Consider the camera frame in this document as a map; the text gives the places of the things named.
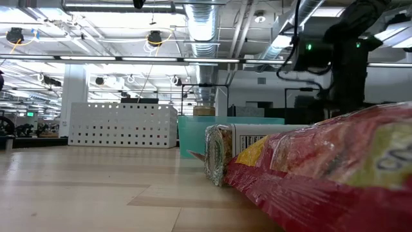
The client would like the white perforated plastic basket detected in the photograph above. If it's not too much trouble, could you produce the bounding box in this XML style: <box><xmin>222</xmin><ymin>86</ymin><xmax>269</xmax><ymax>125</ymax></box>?
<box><xmin>68</xmin><ymin>102</ymin><xmax>179</xmax><ymax>150</ymax></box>

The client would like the slanted silver air duct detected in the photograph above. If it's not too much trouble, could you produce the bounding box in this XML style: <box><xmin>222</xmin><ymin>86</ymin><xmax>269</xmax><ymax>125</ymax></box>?
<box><xmin>257</xmin><ymin>0</ymin><xmax>326</xmax><ymax>62</ymax></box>

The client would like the black ceiling cord reel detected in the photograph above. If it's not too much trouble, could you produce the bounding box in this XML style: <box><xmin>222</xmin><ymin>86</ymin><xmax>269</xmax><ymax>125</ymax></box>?
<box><xmin>147</xmin><ymin>30</ymin><xmax>164</xmax><ymax>46</ymax></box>
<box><xmin>5</xmin><ymin>27</ymin><xmax>25</xmax><ymax>44</ymax></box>

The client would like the white label seasoning shaker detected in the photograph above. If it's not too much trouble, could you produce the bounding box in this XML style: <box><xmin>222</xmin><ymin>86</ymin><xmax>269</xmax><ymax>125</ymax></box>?
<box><xmin>203</xmin><ymin>123</ymin><xmax>310</xmax><ymax>188</ymax></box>

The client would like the white pillar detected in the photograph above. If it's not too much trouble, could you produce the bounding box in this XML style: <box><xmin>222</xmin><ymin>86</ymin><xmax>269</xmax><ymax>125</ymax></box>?
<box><xmin>59</xmin><ymin>63</ymin><xmax>91</xmax><ymax>139</ymax></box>

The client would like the red Maruchan ramen packet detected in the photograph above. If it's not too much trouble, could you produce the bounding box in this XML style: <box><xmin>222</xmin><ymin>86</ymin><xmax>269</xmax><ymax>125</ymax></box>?
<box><xmin>224</xmin><ymin>102</ymin><xmax>412</xmax><ymax>232</ymax></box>

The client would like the LED light bar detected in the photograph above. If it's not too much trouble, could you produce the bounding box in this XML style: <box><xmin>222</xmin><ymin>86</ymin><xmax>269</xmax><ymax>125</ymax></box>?
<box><xmin>0</xmin><ymin>53</ymin><xmax>412</xmax><ymax>68</ymax></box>

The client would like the wide silver air duct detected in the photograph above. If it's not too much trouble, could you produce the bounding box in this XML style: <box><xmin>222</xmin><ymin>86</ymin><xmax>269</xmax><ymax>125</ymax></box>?
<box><xmin>183</xmin><ymin>0</ymin><xmax>220</xmax><ymax>116</ymax></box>

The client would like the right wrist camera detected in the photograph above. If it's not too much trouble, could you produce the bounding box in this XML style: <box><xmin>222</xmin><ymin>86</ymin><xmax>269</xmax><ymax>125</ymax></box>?
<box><xmin>292</xmin><ymin>34</ymin><xmax>333</xmax><ymax>72</ymax></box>

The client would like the teal translucent plastic tray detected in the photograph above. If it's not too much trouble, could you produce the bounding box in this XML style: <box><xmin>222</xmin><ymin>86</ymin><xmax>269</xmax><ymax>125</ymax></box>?
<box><xmin>177</xmin><ymin>115</ymin><xmax>286</xmax><ymax>159</ymax></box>

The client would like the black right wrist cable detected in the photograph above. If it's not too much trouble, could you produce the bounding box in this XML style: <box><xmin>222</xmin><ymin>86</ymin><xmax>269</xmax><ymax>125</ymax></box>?
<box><xmin>276</xmin><ymin>0</ymin><xmax>324</xmax><ymax>92</ymax></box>

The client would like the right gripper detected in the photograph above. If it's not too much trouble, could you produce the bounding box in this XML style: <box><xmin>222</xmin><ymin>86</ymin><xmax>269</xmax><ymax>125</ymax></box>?
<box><xmin>331</xmin><ymin>38</ymin><xmax>371</xmax><ymax>106</ymax></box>

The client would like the black gantry frame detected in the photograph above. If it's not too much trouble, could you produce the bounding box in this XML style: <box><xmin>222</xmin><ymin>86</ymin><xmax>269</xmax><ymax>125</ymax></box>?
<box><xmin>284</xmin><ymin>86</ymin><xmax>324</xmax><ymax>120</ymax></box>
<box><xmin>180</xmin><ymin>82</ymin><xmax>230</xmax><ymax>117</ymax></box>

